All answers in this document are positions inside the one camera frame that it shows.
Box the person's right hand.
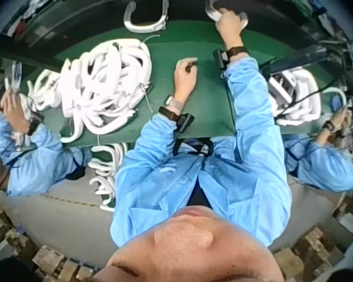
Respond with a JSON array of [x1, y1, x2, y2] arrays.
[[214, 8, 250, 50]]

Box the person's left hand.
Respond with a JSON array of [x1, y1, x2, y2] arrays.
[[172, 57, 199, 104]]

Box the white curved headband part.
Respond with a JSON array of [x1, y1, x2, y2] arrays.
[[205, 0, 250, 31]]

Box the silver wrist watch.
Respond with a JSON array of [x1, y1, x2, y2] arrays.
[[164, 94, 185, 113]]

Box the black wrist band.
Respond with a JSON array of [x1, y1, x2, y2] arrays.
[[158, 105, 195, 133], [212, 46, 250, 71]]

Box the black conveyor belt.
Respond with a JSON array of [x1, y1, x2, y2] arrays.
[[0, 0, 321, 56]]

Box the white grey device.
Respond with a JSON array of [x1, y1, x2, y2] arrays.
[[268, 72, 297, 104]]

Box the large pile of white headbands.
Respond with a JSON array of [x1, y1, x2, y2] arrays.
[[26, 38, 154, 145]]

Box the small pile of white headbands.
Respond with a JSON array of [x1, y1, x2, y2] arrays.
[[267, 66, 323, 127]]

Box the cluttered workbench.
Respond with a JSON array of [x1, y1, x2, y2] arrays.
[[299, 0, 353, 95]]

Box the stack of white headbands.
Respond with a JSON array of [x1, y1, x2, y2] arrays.
[[87, 142, 129, 213]]

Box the heap of brown cartons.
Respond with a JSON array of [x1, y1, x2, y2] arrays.
[[0, 199, 102, 282], [274, 202, 353, 282]]

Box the thin grey cable tie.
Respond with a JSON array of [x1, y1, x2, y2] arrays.
[[140, 83, 155, 114]]

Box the white curved headband frame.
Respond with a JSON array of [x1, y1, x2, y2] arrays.
[[123, 0, 169, 33]]

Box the black cable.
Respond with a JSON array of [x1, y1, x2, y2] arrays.
[[278, 83, 344, 117]]

